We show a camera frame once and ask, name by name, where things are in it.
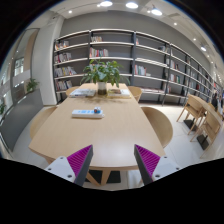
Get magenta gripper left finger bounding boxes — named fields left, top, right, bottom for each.
left=46, top=145, right=93, bottom=186

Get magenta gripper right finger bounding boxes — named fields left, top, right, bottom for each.
left=134, top=144, right=181, bottom=185

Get wooden chair near right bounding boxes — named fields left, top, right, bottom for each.
left=142, top=107, right=173, bottom=148

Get wooden chair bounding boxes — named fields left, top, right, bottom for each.
left=142, top=107, right=173, bottom=148
left=128, top=86, right=142, bottom=101

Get white power strip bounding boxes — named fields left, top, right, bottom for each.
left=72, top=110, right=104, bottom=118

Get wooden table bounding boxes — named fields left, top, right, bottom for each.
left=28, top=82, right=166, bottom=188

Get wooden chair far right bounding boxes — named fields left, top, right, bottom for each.
left=128, top=86, right=142, bottom=101

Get stacked yellow books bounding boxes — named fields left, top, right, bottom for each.
left=107, top=89, right=130, bottom=98

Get small background plant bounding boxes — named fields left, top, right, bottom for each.
left=27, top=78, right=39, bottom=93

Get green potted plant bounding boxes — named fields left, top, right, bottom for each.
left=80, top=59, right=122, bottom=95

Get grey wall bookshelf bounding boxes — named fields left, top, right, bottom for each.
left=53, top=29, right=214, bottom=105

